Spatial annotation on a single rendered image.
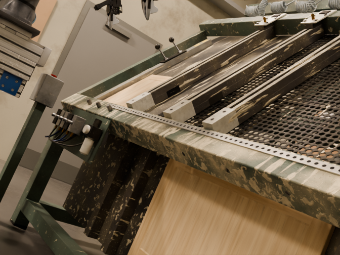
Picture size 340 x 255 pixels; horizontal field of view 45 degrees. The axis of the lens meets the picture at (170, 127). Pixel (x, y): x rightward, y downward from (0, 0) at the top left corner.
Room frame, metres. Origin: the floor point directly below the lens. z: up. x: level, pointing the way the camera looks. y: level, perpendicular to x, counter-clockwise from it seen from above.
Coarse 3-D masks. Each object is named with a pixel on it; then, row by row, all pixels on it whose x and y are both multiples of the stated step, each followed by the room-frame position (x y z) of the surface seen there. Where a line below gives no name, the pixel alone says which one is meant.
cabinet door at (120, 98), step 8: (144, 80) 2.56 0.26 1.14; (152, 80) 2.51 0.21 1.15; (160, 80) 2.45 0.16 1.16; (128, 88) 2.53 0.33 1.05; (136, 88) 2.49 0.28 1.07; (144, 88) 2.43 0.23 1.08; (112, 96) 2.50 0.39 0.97; (120, 96) 2.45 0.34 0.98; (128, 96) 2.40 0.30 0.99; (136, 96) 2.35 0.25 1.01; (120, 104) 2.31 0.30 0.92
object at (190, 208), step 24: (168, 168) 1.99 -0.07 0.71; (192, 168) 1.86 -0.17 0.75; (168, 192) 1.93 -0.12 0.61; (192, 192) 1.81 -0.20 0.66; (216, 192) 1.70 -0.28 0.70; (240, 192) 1.59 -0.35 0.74; (144, 216) 2.01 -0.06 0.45; (168, 216) 1.88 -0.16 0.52; (192, 216) 1.76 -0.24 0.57; (216, 216) 1.65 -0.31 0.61; (240, 216) 1.56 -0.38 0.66; (264, 216) 1.48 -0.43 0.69; (288, 216) 1.40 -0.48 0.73; (144, 240) 1.95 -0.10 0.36; (168, 240) 1.82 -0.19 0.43; (192, 240) 1.71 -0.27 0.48; (216, 240) 1.61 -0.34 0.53; (240, 240) 1.52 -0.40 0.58; (264, 240) 1.45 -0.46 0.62; (288, 240) 1.37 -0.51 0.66; (312, 240) 1.30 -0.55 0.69
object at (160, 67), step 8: (208, 40) 2.82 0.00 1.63; (192, 48) 2.77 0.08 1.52; (200, 48) 2.80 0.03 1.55; (184, 56) 2.75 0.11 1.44; (160, 64) 2.68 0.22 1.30; (168, 64) 2.70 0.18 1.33; (144, 72) 2.64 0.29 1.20; (152, 72) 2.65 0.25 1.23; (128, 80) 2.60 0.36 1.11; (136, 80) 2.60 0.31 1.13; (112, 88) 2.57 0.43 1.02; (120, 88) 2.56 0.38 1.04; (96, 96) 2.53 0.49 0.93; (104, 96) 2.51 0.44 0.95
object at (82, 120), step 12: (60, 120) 2.30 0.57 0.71; (72, 120) 2.17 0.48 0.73; (84, 120) 2.17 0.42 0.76; (96, 120) 2.07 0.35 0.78; (108, 120) 2.09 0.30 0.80; (72, 132) 2.16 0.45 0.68; (84, 132) 2.05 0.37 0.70; (96, 132) 2.06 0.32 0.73; (60, 144) 2.16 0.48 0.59; (72, 144) 2.32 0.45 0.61; (84, 144) 2.07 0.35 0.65; (96, 144) 2.10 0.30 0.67; (84, 156) 2.15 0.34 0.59
